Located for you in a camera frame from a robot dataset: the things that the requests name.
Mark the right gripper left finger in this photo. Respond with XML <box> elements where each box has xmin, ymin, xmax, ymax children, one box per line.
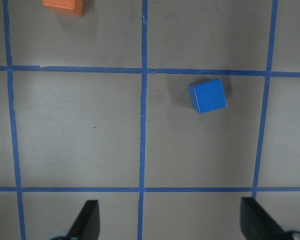
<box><xmin>66</xmin><ymin>200</ymin><xmax>100</xmax><ymax>240</ymax></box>

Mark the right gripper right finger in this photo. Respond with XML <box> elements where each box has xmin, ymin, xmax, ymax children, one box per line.
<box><xmin>239</xmin><ymin>197</ymin><xmax>293</xmax><ymax>240</ymax></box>

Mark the blue wooden block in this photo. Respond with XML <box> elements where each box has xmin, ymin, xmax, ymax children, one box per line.
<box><xmin>188</xmin><ymin>79</ymin><xmax>227</xmax><ymax>114</ymax></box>

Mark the orange wooden block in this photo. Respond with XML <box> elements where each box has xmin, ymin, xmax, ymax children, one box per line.
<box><xmin>42</xmin><ymin>0</ymin><xmax>84</xmax><ymax>17</ymax></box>

